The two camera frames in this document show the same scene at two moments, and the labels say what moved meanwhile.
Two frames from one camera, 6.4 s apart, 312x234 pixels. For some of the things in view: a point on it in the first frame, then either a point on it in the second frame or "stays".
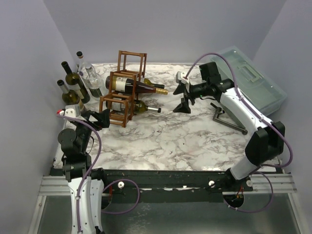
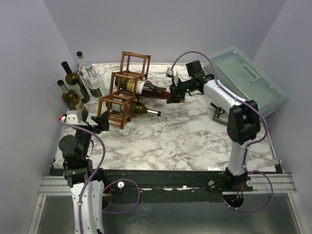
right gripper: x=186 y=92 -> x=178 y=88
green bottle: x=70 y=97 stays
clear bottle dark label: x=94 y=83 stays
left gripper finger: x=104 y=119 stays
